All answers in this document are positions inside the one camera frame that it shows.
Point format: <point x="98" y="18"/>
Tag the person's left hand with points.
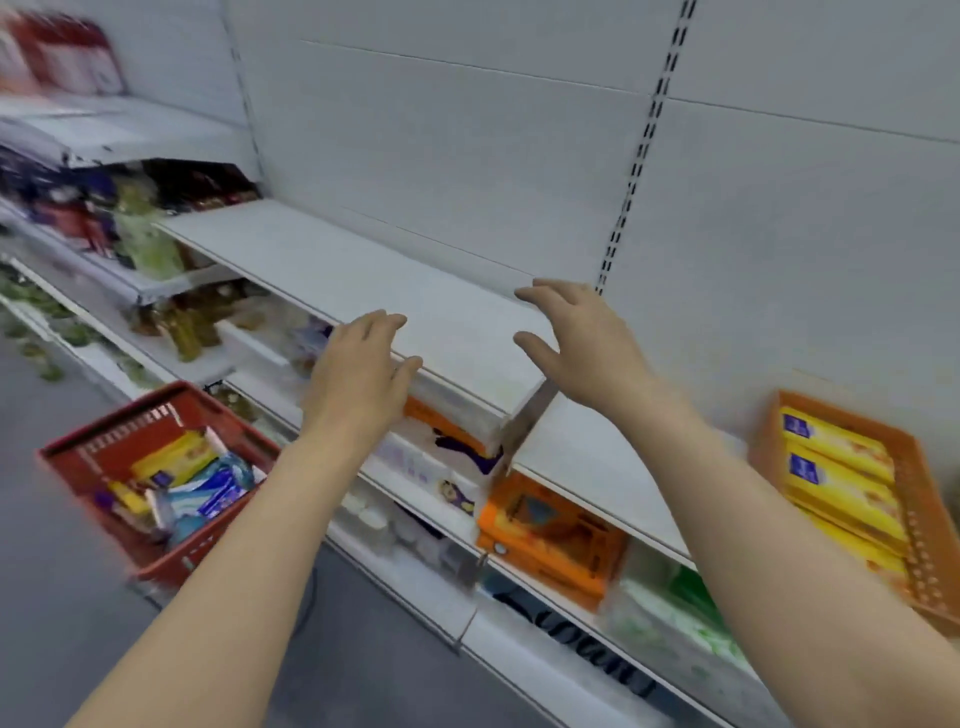
<point x="352" y="382"/>

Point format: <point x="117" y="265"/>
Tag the person's right hand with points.
<point x="600" y="360"/>

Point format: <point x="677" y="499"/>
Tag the orange plastic basket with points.
<point x="765" y="450"/>

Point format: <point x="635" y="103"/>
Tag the pile of wipe packets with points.
<point x="172" y="457"/>

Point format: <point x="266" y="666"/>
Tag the red plastic shopping basket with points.
<point x="165" y="562"/>

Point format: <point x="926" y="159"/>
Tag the person's right forearm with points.
<point x="810" y="585"/>

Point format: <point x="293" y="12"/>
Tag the person's left forearm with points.
<point x="240" y="585"/>

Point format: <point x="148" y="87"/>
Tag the purple and white tissue pack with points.
<point x="311" y="341"/>

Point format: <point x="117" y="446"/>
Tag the large white paper roll pack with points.
<point x="255" y="330"/>

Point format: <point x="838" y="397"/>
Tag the orange white paper roll pack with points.
<point x="450" y="450"/>

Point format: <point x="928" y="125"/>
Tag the row of yellow oil bottles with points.
<point x="187" y="322"/>

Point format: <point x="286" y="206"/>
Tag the green and white tissue pack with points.
<point x="675" y="622"/>

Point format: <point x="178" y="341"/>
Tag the dark printed pack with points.
<point x="585" y="652"/>

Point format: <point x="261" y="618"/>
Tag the row of red white packs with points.
<point x="60" y="52"/>

